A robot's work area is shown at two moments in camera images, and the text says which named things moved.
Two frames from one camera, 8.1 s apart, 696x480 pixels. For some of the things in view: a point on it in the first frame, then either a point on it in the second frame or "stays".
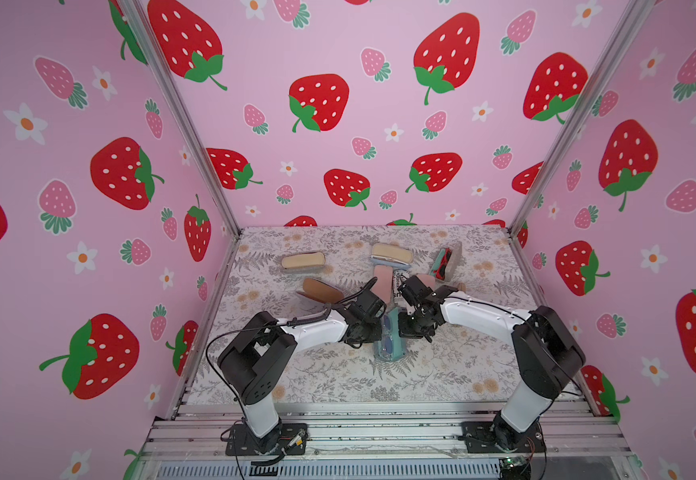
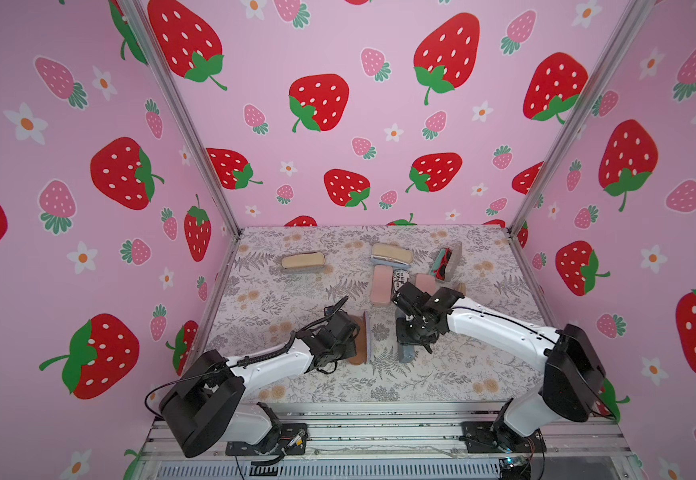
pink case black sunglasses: [428, 280] stays
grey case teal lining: [447, 263] stays
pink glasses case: [383, 287] stays
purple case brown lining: [319, 291] -> [363, 340]
